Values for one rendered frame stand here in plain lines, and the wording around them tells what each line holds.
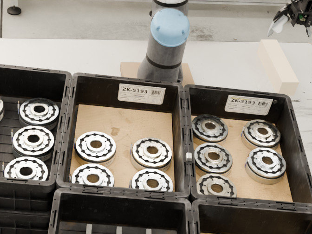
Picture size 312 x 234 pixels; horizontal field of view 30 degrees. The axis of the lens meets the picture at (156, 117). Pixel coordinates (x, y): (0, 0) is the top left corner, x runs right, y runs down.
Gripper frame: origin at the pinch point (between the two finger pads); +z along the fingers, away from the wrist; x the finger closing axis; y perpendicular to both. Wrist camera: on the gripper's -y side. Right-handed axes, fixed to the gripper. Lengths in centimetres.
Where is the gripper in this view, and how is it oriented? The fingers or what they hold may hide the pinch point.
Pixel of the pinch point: (287, 35)
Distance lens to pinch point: 202.5
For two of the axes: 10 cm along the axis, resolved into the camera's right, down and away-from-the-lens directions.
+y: 1.7, 6.9, -7.0
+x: 9.7, -0.1, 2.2
